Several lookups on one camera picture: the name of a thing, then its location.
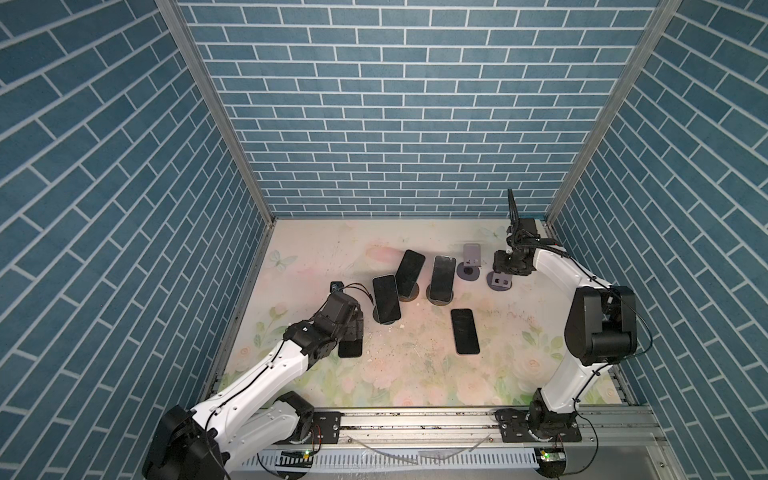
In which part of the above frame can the black phone front stand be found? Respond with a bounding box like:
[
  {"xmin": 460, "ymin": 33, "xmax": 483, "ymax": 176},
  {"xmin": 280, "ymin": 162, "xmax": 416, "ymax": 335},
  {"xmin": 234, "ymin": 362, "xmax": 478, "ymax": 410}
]
[{"xmin": 338, "ymin": 339, "xmax": 363, "ymax": 359}]

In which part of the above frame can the black phone stand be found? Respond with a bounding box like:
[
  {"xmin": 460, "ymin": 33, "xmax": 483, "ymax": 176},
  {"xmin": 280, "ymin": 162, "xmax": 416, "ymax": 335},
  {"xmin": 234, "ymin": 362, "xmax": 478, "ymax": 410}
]
[
  {"xmin": 338, "ymin": 339, "xmax": 363, "ymax": 359},
  {"xmin": 372, "ymin": 275, "xmax": 402, "ymax": 325}
]

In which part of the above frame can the grey phone stand front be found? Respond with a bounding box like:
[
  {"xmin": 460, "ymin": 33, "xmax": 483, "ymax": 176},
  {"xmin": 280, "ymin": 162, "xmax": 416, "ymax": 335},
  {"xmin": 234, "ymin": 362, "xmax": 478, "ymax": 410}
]
[{"xmin": 486, "ymin": 271, "xmax": 513, "ymax": 292}]

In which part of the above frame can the black phone pink case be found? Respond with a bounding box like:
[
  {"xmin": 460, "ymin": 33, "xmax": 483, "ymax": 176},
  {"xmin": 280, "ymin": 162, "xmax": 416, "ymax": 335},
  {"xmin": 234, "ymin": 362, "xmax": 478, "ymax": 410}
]
[{"xmin": 451, "ymin": 309, "xmax": 480, "ymax": 355}]

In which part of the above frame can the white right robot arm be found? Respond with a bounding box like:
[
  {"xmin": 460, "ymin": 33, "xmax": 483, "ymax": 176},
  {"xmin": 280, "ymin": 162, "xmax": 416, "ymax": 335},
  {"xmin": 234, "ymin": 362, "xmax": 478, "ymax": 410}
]
[{"xmin": 488, "ymin": 212, "xmax": 638, "ymax": 443}]

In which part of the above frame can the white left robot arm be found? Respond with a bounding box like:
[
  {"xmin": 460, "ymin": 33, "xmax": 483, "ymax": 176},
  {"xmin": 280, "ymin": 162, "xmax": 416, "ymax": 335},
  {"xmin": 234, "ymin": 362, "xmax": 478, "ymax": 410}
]
[{"xmin": 141, "ymin": 290, "xmax": 364, "ymax": 479}]

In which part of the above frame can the grey metal phone stand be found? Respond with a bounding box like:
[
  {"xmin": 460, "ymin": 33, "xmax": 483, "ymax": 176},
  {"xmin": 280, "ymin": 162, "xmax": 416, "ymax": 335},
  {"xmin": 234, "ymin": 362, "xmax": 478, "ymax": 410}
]
[{"xmin": 456, "ymin": 243, "xmax": 481, "ymax": 281}]

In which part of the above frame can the black phone back middle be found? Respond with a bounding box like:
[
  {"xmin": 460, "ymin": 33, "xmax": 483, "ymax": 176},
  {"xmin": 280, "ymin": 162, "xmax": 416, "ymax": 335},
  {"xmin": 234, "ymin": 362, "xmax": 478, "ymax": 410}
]
[{"xmin": 395, "ymin": 249, "xmax": 426, "ymax": 302}]

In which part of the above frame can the black phone back right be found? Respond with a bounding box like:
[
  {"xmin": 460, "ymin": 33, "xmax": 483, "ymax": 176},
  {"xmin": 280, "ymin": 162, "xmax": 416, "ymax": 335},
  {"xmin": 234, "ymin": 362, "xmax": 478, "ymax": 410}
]
[{"xmin": 426, "ymin": 255, "xmax": 456, "ymax": 306}]

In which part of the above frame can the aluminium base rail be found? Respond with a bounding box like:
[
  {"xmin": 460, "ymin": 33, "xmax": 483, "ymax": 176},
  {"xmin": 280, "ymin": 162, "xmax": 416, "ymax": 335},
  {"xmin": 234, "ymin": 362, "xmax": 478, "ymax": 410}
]
[{"xmin": 214, "ymin": 402, "xmax": 683, "ymax": 479}]

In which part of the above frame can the aluminium corner post right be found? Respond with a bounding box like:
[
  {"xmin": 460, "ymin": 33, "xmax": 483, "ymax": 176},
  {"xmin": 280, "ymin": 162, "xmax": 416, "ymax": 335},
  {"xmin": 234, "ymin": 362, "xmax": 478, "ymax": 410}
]
[{"xmin": 545, "ymin": 0, "xmax": 682, "ymax": 226}]

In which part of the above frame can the aluminium corner post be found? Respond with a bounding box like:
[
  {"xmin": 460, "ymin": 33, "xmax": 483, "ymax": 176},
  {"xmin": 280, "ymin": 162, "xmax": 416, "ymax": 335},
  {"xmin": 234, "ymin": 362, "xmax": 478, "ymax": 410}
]
[
  {"xmin": 545, "ymin": 0, "xmax": 682, "ymax": 226},
  {"xmin": 156, "ymin": 0, "xmax": 275, "ymax": 228}
]

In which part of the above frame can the aluminium corner post left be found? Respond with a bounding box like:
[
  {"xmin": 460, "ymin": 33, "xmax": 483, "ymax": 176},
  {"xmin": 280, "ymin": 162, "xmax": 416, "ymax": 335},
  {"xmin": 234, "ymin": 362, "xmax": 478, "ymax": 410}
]
[{"xmin": 156, "ymin": 0, "xmax": 275, "ymax": 228}]

